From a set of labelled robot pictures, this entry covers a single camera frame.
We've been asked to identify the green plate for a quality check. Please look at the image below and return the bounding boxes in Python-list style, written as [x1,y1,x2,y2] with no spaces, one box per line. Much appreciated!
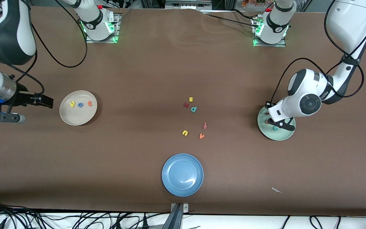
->
[257,105,296,141]

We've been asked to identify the beige brown plate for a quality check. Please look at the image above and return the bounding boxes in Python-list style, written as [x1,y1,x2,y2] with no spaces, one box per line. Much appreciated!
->
[59,90,98,126]

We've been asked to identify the orange artificial flowers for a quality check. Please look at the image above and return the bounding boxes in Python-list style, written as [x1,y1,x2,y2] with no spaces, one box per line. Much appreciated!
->
[242,0,275,7]

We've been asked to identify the brown table cover sheet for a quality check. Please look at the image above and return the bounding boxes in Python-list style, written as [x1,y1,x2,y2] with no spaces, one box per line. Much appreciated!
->
[0,6,366,217]

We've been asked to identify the blue plate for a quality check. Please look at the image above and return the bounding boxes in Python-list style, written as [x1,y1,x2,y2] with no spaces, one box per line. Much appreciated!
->
[162,154,204,197]

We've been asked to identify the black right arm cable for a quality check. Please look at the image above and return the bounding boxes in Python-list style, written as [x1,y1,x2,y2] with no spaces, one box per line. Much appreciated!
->
[0,0,88,96]

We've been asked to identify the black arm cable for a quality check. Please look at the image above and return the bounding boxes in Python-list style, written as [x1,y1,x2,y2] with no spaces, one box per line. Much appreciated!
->
[0,0,88,96]
[267,0,366,104]

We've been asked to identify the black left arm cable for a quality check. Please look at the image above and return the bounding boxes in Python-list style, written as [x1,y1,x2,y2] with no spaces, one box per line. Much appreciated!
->
[267,0,366,104]

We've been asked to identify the thick black table cable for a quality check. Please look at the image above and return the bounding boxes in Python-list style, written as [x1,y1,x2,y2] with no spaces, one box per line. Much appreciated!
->
[232,9,260,19]

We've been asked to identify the thin black table cable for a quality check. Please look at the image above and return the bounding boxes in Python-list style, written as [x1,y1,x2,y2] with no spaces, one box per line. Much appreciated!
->
[200,12,256,27]

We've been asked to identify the silver aluminium frame rail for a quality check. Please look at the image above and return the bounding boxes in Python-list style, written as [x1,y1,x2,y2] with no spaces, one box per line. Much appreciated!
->
[165,0,212,10]

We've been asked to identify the metal clamp bracket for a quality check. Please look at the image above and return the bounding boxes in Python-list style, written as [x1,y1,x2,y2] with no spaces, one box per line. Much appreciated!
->
[170,203,189,214]

